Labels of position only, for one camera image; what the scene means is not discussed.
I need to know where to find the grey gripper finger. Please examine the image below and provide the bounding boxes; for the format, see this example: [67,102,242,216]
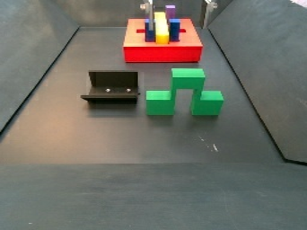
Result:
[203,0,219,28]
[141,0,154,31]

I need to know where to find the green arch-shaped block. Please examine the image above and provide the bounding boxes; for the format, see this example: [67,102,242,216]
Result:
[147,68,225,116]

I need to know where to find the red base board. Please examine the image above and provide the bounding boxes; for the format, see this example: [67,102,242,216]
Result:
[123,19,203,63]

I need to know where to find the yellow long block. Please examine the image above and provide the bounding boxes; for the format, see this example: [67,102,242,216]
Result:
[155,12,170,44]

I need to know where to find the purple block right post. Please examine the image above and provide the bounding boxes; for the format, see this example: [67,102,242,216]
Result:
[166,4,177,19]

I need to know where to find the blue block right post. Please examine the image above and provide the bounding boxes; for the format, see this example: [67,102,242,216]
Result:
[170,19,181,41]

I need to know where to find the blue block post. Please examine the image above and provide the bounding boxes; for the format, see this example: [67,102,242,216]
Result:
[170,19,181,41]
[146,19,157,42]

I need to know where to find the blue block left post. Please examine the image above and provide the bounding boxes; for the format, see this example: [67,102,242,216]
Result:
[146,19,157,42]

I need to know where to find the black angle bracket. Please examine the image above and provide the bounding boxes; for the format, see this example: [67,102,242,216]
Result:
[80,70,139,102]

